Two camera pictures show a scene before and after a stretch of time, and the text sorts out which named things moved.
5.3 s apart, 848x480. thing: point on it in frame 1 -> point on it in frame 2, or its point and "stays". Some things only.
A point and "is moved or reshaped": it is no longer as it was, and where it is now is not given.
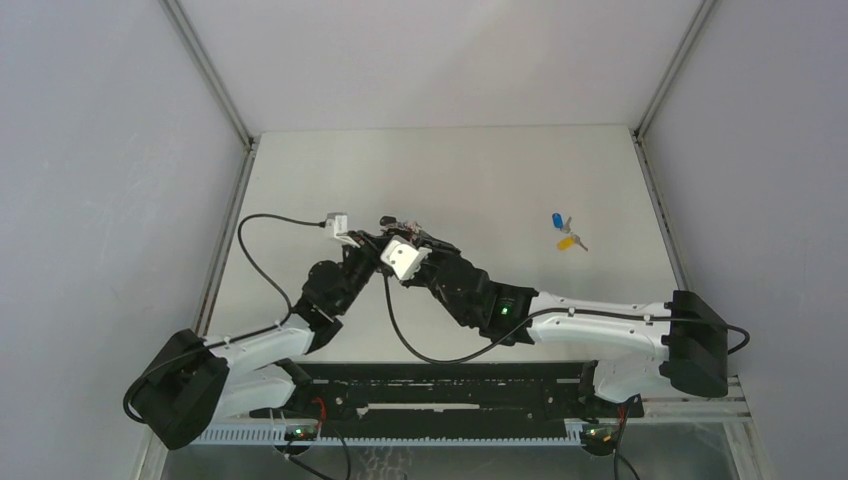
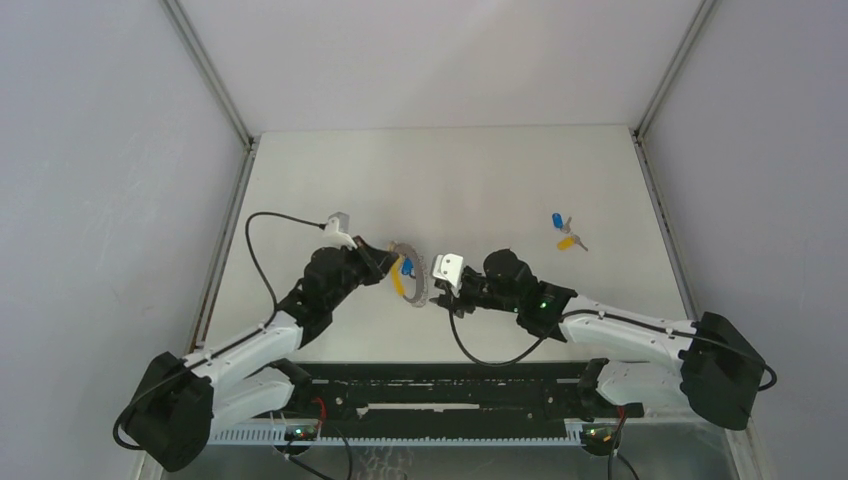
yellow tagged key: [569, 241] stays
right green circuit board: [599, 439] stays
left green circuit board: [300, 432] stays
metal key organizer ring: [407, 228] is moved or reshaped
